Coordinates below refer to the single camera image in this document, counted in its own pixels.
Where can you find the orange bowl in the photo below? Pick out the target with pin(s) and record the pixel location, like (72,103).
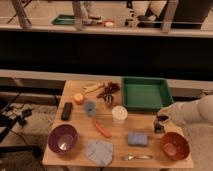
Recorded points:
(175,146)

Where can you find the purple bowl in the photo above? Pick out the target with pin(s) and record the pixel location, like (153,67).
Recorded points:
(62,138)

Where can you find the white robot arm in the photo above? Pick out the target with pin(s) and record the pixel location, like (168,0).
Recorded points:
(184,113)

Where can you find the silver fork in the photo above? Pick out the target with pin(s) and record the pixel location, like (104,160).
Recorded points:
(131,157)

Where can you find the green plastic tray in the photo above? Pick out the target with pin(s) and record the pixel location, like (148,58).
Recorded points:
(145,94)

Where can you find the orange carrot toy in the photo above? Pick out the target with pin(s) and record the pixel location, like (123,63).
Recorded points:
(101,129)

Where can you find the green tray in background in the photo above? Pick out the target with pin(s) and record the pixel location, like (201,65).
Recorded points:
(63,19)

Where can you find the white cup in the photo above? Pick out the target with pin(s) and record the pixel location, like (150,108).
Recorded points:
(119,114)

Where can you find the black rectangular block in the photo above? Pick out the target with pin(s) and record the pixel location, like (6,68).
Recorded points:
(66,111)

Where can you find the red round object in background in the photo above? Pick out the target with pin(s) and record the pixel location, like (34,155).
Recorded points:
(108,23)

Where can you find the blue sponge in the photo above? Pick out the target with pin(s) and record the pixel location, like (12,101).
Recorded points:
(137,139)

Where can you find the blue small cup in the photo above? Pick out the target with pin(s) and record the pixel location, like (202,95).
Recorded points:
(90,108)

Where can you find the grey-blue folded cloth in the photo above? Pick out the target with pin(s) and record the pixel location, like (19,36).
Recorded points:
(100,152)

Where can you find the yellow banana toy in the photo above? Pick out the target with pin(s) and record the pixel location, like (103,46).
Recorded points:
(93,87)

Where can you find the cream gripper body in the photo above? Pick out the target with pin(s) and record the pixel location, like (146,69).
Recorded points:
(158,123)

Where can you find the wooden table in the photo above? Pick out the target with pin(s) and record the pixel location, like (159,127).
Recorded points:
(142,121)

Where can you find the orange round fruit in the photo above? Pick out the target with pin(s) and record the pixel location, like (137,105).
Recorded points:
(78,98)

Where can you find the metal cookie cutter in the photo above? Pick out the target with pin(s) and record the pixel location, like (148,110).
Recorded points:
(108,98)

